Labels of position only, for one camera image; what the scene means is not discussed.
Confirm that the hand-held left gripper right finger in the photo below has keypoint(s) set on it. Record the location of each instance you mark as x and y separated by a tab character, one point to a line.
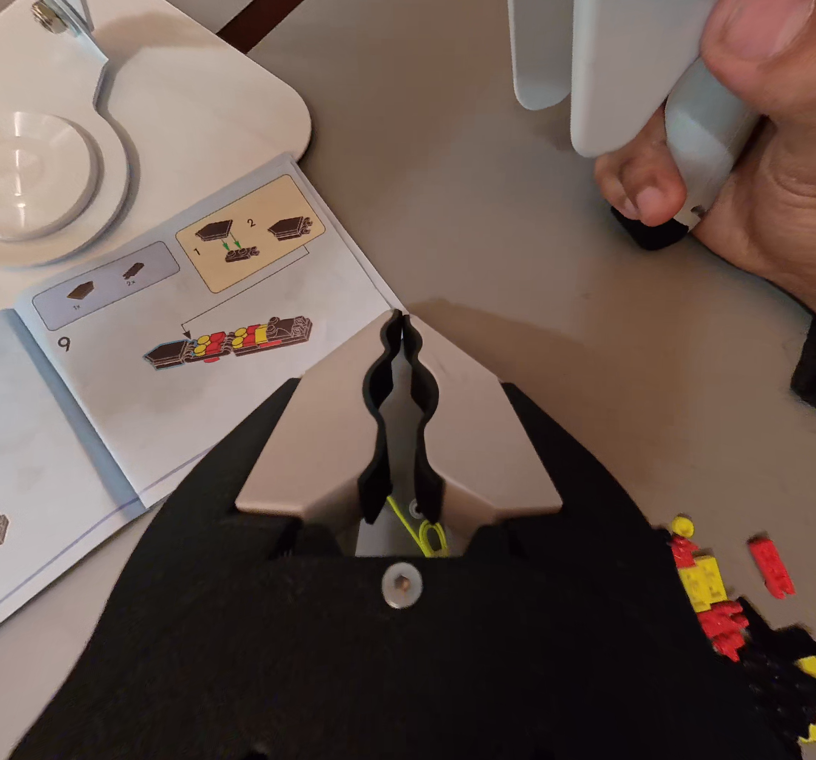
491	448

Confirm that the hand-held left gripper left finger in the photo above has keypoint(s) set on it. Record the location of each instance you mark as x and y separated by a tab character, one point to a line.
312	448

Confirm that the pile of lego pieces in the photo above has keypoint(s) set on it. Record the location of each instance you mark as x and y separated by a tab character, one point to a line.
707	581

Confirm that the person's right hand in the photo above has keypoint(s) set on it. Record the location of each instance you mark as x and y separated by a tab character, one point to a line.
765	21

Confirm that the light blue instruction booklet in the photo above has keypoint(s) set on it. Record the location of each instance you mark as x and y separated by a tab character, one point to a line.
159	403

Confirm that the beige paper holder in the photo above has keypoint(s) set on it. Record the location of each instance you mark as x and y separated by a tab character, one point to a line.
191	103

